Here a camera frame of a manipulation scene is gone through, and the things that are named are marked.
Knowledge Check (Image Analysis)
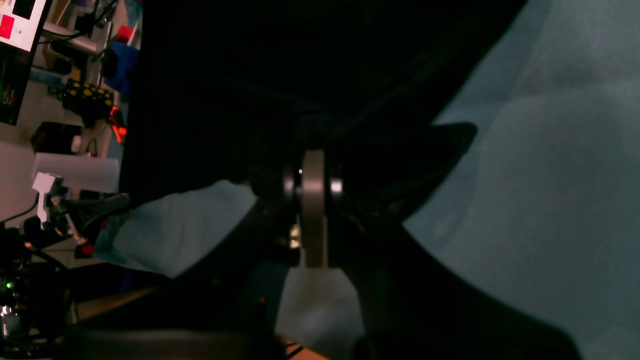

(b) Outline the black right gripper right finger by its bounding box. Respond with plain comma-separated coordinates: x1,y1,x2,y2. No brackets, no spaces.
327,162,581,360

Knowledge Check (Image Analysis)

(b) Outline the orange black utility knife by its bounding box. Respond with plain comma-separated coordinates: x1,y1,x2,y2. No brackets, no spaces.
109,105,128,144

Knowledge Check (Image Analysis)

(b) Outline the black yellow dotted mug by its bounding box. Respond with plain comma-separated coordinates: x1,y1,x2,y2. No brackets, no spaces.
61,79,115,129

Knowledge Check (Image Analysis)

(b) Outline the red small cube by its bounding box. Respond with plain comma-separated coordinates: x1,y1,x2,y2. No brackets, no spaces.
115,25,135,45

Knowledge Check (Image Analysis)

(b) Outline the light blue table cloth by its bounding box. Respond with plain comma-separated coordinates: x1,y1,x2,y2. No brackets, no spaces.
92,0,640,360

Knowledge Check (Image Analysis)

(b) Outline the black t-shirt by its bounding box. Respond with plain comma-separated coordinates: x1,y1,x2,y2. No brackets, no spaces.
119,0,526,219

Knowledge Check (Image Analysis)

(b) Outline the blue box with black knob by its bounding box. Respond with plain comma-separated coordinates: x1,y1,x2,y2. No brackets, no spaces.
102,42,140,95

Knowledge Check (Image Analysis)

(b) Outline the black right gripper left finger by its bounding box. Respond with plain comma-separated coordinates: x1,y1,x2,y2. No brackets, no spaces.
65,150,329,360

